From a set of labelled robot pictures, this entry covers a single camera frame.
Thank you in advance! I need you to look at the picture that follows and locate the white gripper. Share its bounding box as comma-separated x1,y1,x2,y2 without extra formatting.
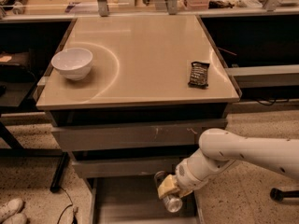
157,157,212,199

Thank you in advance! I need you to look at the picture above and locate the silver redbull can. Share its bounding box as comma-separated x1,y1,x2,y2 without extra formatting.
154,171,182,213

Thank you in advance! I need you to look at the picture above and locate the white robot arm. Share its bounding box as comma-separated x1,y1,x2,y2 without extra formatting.
157,129,299,199

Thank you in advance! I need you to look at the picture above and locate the grey middle drawer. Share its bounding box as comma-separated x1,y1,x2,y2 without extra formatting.
72,156,185,178

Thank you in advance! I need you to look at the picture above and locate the grey open bottom drawer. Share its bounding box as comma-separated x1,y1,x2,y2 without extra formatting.
89,175,205,224

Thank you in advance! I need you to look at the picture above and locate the grey top drawer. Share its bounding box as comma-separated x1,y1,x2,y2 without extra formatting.
51,119,227,151

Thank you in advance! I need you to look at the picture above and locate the black chair caster lower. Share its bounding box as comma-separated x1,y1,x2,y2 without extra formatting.
270,188,299,202

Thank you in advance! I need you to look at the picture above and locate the black table leg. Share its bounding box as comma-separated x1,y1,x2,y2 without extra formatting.
50,152,69,193

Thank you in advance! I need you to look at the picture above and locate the black snack bar packet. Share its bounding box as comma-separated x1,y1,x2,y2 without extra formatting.
188,61,209,89

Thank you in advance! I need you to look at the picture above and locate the white shoe lower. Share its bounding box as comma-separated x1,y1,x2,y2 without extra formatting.
2,213,27,224

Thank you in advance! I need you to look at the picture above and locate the white ceramic bowl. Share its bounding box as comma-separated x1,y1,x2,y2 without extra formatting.
51,48,93,80

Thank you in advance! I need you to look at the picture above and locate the black floor cable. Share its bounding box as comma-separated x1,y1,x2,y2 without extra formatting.
56,187,78,224

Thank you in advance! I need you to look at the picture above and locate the grey metal post left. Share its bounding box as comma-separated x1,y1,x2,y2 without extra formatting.
97,0,109,17

